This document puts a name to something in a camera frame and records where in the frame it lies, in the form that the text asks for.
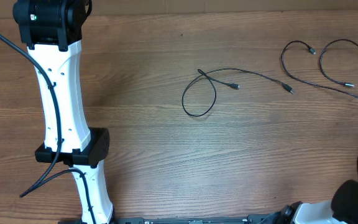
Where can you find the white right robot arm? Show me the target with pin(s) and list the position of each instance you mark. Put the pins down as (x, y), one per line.
(342, 208)

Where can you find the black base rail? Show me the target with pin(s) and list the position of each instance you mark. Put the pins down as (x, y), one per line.
(250, 219)

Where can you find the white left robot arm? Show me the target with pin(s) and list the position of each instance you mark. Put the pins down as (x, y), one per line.
(51, 30)

